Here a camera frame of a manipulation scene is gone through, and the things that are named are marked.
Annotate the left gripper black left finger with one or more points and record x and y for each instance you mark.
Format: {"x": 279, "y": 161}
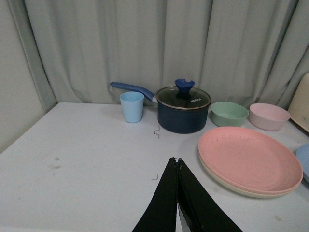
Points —
{"x": 160, "y": 215}

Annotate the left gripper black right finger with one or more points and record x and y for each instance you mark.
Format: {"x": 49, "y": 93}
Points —
{"x": 200, "y": 213}

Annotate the pink plastic plate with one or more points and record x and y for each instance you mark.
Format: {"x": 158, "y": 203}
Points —
{"x": 249, "y": 160}

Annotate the light blue plastic plate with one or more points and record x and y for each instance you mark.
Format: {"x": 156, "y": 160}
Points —
{"x": 303, "y": 156}

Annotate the cream plastic plate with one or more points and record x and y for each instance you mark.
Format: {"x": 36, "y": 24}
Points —
{"x": 248, "y": 193}

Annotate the dark blue saucepan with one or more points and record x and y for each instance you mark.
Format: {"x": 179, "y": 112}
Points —
{"x": 173, "y": 120}

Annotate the green plastic bowl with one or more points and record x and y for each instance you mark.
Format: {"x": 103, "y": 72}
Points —
{"x": 228, "y": 114}

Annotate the pink plastic bowl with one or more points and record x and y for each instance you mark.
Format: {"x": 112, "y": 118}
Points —
{"x": 267, "y": 116}

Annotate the light blue plastic cup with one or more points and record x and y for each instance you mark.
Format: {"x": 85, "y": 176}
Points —
{"x": 132, "y": 106}

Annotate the glass lid with blue knob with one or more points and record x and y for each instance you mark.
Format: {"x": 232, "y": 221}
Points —
{"x": 183, "y": 96}

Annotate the cream appliance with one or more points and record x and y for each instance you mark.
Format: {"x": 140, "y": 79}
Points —
{"x": 299, "y": 106}

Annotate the grey curtain backdrop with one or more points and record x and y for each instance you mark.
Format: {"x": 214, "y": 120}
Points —
{"x": 52, "y": 51}

